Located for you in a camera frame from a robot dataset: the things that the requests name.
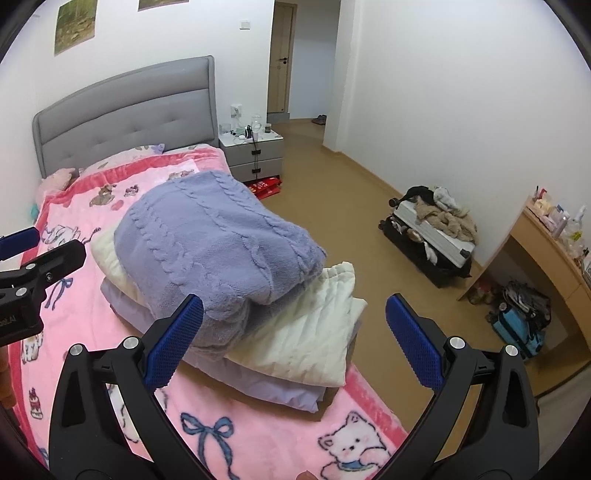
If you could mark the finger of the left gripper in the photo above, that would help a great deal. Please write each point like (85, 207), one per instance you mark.
(32, 280)
(19, 242)

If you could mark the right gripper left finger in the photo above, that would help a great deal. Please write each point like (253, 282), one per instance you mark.
(86, 440)

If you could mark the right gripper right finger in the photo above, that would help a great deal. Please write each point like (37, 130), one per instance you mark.
(502, 438)

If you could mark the purple knit hooded cardigan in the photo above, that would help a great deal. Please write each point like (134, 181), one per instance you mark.
(207, 235)

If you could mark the open suitcase with clothes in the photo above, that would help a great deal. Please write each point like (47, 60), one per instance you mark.
(436, 234)

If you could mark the person's left hand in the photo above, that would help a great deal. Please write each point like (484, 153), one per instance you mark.
(7, 395)

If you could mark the teal small toy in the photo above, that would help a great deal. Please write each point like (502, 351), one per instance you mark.
(34, 213)

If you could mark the pink plush pillow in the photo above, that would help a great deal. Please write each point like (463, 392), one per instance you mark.
(56, 182)

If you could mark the blue bag on floor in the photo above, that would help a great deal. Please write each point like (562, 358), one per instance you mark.
(520, 316)

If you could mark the lilac folded garment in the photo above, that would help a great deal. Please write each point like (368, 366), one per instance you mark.
(251, 383)

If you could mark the pink cartoon fleece blanket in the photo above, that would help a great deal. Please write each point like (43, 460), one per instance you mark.
(238, 437)

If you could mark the wooden desk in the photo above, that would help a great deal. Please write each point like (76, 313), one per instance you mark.
(531, 246)

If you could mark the grey upholstered headboard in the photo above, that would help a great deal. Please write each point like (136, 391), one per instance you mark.
(171, 103)

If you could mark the cream quilted folded garment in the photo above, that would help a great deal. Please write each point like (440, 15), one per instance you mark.
(307, 342)

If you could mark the red box under nightstand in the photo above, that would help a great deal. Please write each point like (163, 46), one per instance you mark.
(265, 188)

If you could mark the grey nightstand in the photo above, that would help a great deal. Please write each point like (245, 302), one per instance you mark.
(250, 161)

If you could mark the wooden door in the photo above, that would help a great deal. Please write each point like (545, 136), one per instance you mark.
(281, 53)

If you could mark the landscape wall picture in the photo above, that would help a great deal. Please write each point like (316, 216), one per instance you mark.
(75, 24)

